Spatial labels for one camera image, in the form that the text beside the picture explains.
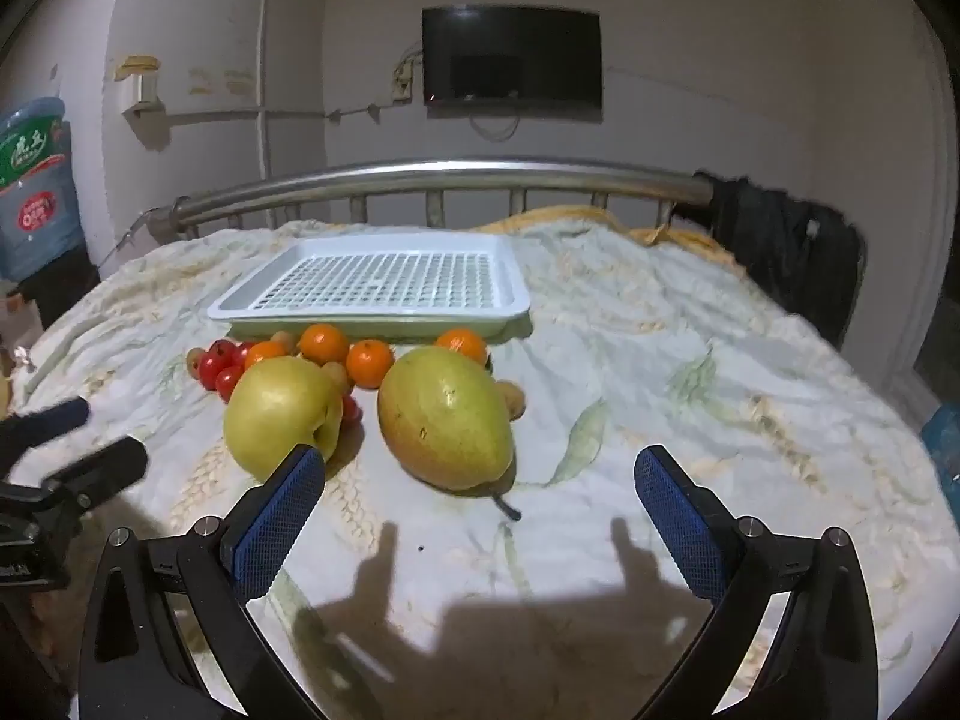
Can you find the green red pear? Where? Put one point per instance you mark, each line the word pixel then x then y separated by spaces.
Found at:
pixel 442 420

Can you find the wall power socket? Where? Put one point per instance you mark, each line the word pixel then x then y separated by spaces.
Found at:
pixel 403 79

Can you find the dark clothes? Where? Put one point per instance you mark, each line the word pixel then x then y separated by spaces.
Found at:
pixel 780 255

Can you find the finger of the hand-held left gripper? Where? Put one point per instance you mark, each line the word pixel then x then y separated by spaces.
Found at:
pixel 101 469
pixel 45 420

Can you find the blue object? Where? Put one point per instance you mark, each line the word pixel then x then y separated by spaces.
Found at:
pixel 943 439

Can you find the wheat print quilt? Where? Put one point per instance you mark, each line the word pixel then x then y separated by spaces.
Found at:
pixel 637 352

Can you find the white vertical wall pipe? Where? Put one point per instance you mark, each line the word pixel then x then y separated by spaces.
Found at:
pixel 263 52

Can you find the yellow bed sheet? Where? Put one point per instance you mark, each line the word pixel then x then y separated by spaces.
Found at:
pixel 570 216

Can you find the metal bed rail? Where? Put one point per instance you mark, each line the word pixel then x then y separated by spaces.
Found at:
pixel 450 171

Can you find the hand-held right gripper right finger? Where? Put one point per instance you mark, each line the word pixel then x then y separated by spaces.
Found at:
pixel 675 517

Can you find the red cherry tomato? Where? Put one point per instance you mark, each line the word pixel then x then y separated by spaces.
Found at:
pixel 222 349
pixel 244 352
pixel 350 409
pixel 208 370
pixel 229 384

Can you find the beige longan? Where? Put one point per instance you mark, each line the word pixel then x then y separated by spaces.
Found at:
pixel 281 339
pixel 512 397
pixel 195 360
pixel 337 376

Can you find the white slotted plastic tray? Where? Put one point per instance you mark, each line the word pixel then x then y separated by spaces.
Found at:
pixel 390 281

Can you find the yellow green apple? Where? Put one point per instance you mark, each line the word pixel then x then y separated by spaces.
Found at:
pixel 277 412

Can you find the blue water jug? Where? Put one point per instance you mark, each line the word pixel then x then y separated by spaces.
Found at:
pixel 34 180

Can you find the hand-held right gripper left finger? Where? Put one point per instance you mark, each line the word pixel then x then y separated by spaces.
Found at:
pixel 281 517

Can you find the black wall television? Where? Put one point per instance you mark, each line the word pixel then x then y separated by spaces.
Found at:
pixel 510 60

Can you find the white wall box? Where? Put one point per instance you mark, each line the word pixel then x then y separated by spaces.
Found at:
pixel 141 86

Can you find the dark water jug stand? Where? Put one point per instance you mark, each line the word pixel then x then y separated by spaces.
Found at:
pixel 64 281

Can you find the orange mandarin with leaf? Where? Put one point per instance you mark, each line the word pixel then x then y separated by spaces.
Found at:
pixel 463 345

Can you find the pale green base tray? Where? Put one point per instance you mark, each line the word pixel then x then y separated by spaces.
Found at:
pixel 405 328

